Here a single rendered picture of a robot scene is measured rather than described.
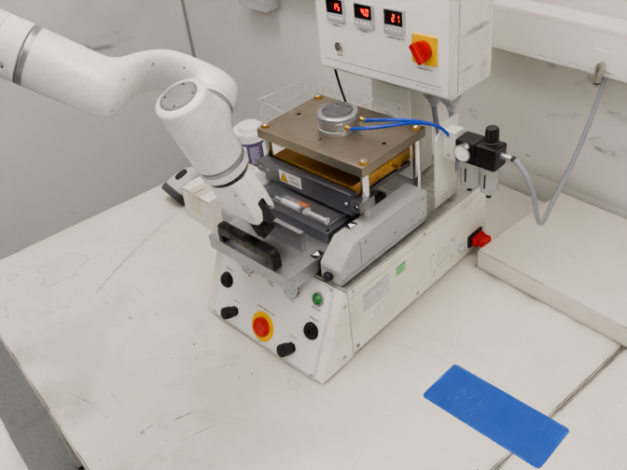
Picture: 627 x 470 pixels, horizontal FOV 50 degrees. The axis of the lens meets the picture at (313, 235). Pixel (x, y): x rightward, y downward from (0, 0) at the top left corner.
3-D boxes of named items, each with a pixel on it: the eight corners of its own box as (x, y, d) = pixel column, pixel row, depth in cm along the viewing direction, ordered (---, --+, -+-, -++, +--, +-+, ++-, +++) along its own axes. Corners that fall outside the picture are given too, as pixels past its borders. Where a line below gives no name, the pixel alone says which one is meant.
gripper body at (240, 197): (188, 172, 111) (218, 213, 119) (229, 190, 105) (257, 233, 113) (218, 140, 113) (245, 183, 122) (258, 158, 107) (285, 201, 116)
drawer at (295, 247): (316, 183, 146) (313, 151, 141) (397, 216, 133) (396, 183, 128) (212, 250, 130) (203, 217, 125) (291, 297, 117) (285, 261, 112)
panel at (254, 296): (213, 311, 142) (227, 228, 137) (314, 380, 124) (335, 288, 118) (205, 313, 141) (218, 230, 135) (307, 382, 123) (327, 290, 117)
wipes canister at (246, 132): (259, 160, 193) (251, 113, 184) (277, 171, 187) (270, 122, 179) (234, 172, 189) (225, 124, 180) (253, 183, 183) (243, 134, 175)
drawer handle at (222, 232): (228, 236, 127) (223, 218, 124) (282, 266, 118) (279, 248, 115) (219, 241, 126) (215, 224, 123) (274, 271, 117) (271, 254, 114)
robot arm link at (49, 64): (53, 26, 106) (231, 105, 114) (11, 96, 97) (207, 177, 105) (61, -18, 99) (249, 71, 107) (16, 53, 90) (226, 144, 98)
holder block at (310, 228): (313, 172, 142) (311, 161, 140) (386, 202, 130) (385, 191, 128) (255, 209, 133) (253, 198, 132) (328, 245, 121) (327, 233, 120)
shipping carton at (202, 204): (243, 185, 183) (238, 156, 178) (271, 202, 175) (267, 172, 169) (186, 214, 175) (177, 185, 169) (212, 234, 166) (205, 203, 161)
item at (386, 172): (333, 137, 143) (329, 96, 138) (417, 167, 130) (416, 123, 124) (274, 172, 134) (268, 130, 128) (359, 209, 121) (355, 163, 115)
